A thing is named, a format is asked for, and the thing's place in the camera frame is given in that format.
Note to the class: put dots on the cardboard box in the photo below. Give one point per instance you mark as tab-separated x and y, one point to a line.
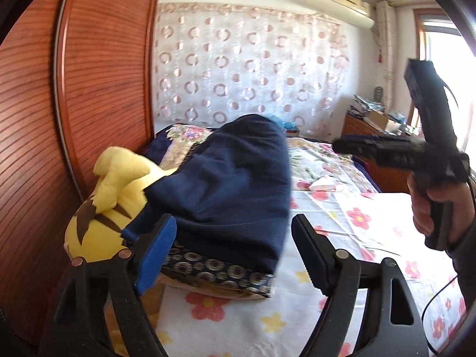
379	119

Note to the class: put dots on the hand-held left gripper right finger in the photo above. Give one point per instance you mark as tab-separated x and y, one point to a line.
308	253

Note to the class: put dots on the navy printed t-shirt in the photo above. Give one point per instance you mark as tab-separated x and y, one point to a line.
223	186

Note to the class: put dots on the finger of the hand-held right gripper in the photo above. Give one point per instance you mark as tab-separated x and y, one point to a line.
360	148

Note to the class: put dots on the wall air conditioner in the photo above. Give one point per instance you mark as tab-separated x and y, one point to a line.
338	0

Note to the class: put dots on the person's right hand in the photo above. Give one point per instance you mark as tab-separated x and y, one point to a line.
420	208

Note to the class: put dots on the stack of papers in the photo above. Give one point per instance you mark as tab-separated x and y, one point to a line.
366	102

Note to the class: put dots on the person's right forearm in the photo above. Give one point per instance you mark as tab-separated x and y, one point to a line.
466	260

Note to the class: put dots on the yellow plush toy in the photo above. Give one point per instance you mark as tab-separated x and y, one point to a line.
96	223

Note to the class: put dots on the white flower-print bed sheet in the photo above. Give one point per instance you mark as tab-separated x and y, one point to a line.
260	312

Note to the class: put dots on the beige window curtain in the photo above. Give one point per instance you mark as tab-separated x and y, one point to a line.
385	37

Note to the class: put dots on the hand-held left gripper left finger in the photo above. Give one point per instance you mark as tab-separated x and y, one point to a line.
156	256

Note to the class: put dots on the long wooden cabinet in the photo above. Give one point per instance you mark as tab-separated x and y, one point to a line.
355	124

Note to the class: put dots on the sheer circle-patterned curtain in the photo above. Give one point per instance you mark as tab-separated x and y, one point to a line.
241	63

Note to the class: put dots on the wooden-framed window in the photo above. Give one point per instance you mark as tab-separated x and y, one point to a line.
446	44

